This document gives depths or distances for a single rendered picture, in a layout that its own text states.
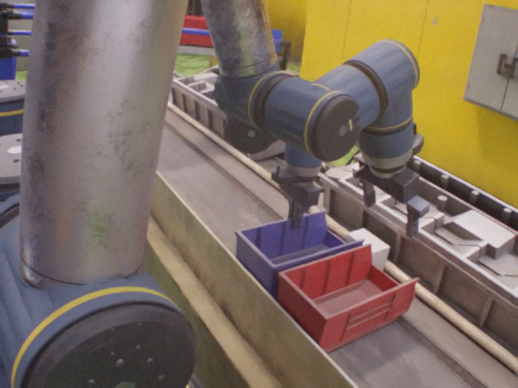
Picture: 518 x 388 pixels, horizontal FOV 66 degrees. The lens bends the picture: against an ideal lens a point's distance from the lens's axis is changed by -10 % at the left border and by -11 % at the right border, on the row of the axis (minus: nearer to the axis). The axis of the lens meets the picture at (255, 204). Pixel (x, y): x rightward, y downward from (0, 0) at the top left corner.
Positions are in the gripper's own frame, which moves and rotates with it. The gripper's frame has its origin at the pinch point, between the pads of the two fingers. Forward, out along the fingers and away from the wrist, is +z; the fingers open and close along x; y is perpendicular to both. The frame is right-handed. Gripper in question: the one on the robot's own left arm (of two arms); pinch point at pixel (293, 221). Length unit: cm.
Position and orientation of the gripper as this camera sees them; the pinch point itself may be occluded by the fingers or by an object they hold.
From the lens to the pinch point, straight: 134.1
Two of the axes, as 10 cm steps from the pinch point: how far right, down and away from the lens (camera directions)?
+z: -0.9, 8.8, 4.7
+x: -5.2, -4.4, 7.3
